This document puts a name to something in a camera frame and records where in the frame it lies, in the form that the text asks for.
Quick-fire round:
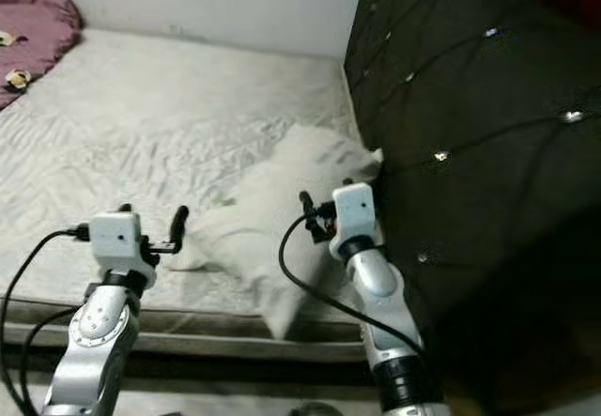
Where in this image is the white pillow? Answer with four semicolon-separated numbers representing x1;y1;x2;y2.
173;122;385;341

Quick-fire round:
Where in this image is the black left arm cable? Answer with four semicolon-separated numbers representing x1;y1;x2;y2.
0;227;96;416

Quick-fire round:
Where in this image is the pink cartoon print quilt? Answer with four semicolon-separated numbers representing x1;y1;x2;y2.
0;0;85;110

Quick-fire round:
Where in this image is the white quilted mattress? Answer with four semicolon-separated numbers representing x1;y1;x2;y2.
0;25;382;362

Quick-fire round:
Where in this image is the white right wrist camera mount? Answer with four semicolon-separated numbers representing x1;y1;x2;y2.
329;181;382;254

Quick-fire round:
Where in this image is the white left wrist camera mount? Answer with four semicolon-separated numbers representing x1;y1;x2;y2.
89;210;157;291

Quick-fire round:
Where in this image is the black tufted headboard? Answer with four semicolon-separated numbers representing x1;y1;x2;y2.
342;0;601;416

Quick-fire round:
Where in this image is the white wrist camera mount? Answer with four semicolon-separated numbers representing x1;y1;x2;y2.
89;210;157;291
329;181;382;254

